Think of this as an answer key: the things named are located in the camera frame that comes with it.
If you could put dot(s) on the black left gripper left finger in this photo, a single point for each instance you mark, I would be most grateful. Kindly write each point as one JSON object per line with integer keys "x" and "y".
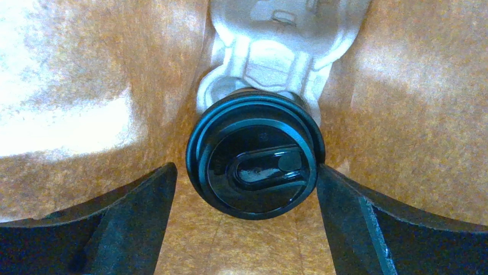
{"x": 120, "y": 232}

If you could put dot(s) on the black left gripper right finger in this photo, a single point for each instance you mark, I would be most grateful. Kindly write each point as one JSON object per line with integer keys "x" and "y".
{"x": 371, "y": 233}

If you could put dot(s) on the black plastic cup lid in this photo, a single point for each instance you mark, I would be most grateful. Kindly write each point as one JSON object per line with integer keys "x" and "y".
{"x": 255, "y": 155}

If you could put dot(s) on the green paper gift bag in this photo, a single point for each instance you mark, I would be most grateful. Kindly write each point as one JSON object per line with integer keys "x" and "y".
{"x": 95, "y": 94}

